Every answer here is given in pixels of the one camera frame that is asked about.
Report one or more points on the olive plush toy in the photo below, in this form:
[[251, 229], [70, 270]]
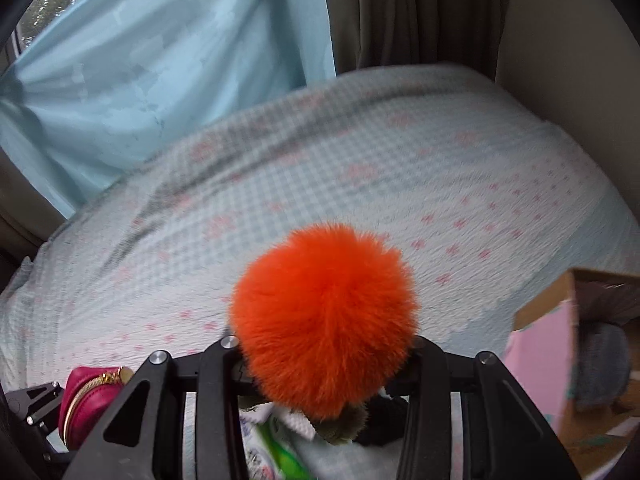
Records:
[[342, 427]]

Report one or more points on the window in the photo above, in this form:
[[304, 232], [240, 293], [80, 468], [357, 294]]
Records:
[[47, 0]]

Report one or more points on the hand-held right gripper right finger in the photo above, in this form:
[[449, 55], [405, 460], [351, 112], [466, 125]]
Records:
[[425, 367]]

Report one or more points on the grey-brown curtain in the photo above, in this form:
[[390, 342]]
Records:
[[415, 10]]

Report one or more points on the orange fluffy pompom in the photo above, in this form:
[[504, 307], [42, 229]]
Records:
[[325, 320]]

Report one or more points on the grey fuzzy cloth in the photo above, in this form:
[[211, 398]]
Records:
[[600, 360]]

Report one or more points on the checkered blanket with pink flowers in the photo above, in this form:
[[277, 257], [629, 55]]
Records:
[[350, 170]]

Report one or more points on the green and white packet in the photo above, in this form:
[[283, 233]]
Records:
[[272, 447]]

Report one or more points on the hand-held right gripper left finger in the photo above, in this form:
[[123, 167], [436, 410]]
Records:
[[226, 366]]

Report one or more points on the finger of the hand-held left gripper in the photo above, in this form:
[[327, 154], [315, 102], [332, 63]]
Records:
[[40, 400]]

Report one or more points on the pink zipper pouch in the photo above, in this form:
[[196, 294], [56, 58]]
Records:
[[82, 400]]

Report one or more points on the cardboard box with pink side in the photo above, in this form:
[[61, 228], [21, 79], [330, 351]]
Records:
[[560, 360]]

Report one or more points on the light blue curtain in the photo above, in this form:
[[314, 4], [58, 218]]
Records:
[[150, 75]]

